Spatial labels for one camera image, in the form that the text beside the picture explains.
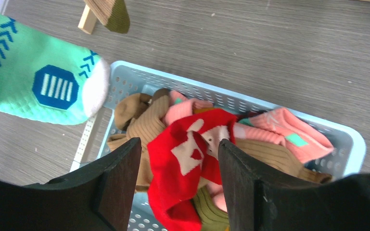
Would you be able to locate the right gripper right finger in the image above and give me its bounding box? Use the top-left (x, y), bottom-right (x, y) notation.
top-left (218, 140), bottom-right (370, 231)

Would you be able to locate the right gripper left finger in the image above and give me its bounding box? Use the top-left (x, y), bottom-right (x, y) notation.
top-left (0, 138), bottom-right (141, 231)

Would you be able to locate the red white patterned sock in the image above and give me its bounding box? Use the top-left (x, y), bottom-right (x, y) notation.
top-left (147, 109), bottom-right (237, 231)

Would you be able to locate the mint green blue sock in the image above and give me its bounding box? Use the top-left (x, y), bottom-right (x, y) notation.
top-left (0, 14), bottom-right (110, 125)

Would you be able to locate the olive green sock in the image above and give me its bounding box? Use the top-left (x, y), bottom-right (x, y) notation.
top-left (192, 187), bottom-right (230, 231)

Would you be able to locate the pink ribbed sock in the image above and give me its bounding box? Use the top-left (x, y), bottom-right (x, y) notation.
top-left (162, 90), bottom-right (335, 214)

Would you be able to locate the tan brown sock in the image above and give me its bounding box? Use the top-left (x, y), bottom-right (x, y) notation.
top-left (106, 88), bottom-right (332, 193)

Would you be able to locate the light blue plastic basket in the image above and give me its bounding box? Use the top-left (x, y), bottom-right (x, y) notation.
top-left (69, 60), bottom-right (367, 231)

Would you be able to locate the brown green striped sock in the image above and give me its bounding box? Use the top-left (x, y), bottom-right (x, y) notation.
top-left (84, 0), bottom-right (130, 34)

